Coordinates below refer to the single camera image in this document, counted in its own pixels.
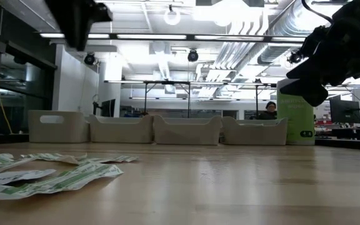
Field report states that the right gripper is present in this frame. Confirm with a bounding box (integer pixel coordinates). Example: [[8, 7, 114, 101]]
[[279, 0, 360, 108]]

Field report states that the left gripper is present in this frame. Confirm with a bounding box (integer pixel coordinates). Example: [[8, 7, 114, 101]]
[[50, 0, 114, 53]]

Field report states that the black computer monitor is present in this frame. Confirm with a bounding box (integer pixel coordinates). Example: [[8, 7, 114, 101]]
[[91, 98, 116, 118], [329, 98, 360, 124]]

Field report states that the green disinfectant wipes canister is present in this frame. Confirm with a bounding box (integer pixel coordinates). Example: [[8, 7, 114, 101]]
[[276, 77, 316, 146]]

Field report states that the person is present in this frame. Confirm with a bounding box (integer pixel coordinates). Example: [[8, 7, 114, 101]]
[[257, 101, 278, 121]]

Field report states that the dark office desk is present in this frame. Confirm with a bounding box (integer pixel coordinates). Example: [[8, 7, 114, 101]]
[[314, 126, 360, 141]]

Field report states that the light grey plastic bin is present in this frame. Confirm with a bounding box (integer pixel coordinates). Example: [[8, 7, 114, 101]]
[[153, 114, 223, 146], [28, 109, 90, 144], [89, 114, 154, 144], [222, 116, 289, 146]]

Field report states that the black bar with light strips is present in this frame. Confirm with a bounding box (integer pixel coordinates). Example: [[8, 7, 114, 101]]
[[39, 32, 308, 44]]

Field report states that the white dark-label wipe packet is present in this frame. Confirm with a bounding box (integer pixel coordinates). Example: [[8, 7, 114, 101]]
[[0, 169, 57, 188]]

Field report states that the black ceiling camera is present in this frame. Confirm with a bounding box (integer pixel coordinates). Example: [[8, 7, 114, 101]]
[[287, 51, 303, 65], [84, 52, 96, 66], [187, 49, 199, 63]]

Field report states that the silver ventilation duct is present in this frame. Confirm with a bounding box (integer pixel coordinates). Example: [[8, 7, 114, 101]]
[[257, 0, 337, 65]]

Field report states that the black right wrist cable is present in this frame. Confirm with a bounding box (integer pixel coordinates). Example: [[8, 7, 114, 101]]
[[301, 0, 334, 25]]

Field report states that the white ring lamp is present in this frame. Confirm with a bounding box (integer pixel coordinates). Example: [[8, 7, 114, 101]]
[[163, 4, 182, 26]]

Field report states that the black workstation frame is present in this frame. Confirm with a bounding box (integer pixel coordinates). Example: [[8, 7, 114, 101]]
[[104, 79, 278, 119]]

